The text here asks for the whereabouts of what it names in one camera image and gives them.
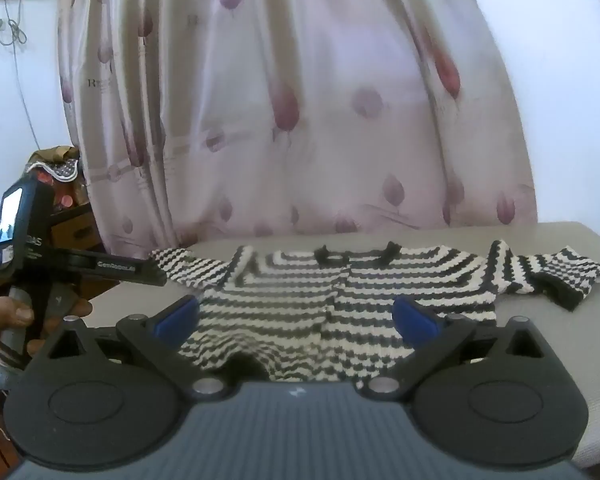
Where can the wooden cabinet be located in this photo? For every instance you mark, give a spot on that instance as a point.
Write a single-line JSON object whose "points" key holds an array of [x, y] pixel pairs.
{"points": [[75, 225]]}

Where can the black and white striped sweater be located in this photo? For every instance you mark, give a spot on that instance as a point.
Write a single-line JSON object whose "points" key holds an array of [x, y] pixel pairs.
{"points": [[300, 300]]}

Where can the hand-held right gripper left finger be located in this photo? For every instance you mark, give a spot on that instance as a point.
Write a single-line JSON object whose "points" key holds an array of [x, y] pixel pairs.
{"points": [[177, 317]]}

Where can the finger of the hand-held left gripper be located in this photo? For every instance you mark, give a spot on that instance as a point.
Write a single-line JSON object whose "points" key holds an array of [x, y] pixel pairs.
{"points": [[115, 269]]}

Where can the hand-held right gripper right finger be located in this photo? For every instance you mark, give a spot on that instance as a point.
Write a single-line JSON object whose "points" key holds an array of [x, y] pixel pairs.
{"points": [[412, 322]]}

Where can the pink leaf-print curtain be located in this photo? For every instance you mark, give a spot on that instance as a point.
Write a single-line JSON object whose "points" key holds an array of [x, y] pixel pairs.
{"points": [[290, 110]]}

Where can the scalloped patterned cloth cover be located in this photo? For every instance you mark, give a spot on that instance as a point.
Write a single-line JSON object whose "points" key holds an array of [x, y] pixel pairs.
{"points": [[60, 162]]}

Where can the grey mattress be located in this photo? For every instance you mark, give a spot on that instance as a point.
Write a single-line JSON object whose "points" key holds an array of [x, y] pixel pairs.
{"points": [[555, 360]]}

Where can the person's left hand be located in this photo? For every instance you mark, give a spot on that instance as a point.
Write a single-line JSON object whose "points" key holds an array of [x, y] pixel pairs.
{"points": [[7, 315]]}

